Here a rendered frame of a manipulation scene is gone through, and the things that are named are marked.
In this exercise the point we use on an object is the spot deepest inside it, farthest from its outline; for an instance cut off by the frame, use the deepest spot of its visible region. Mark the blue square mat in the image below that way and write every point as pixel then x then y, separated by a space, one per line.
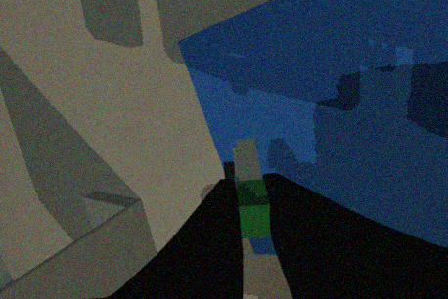
pixel 347 98

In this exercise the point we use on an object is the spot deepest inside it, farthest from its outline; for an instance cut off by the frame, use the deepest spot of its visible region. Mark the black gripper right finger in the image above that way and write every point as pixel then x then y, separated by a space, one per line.
pixel 330 252

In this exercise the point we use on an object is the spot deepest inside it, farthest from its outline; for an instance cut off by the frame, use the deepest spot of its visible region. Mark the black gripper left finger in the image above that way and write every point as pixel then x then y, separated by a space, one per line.
pixel 205 260

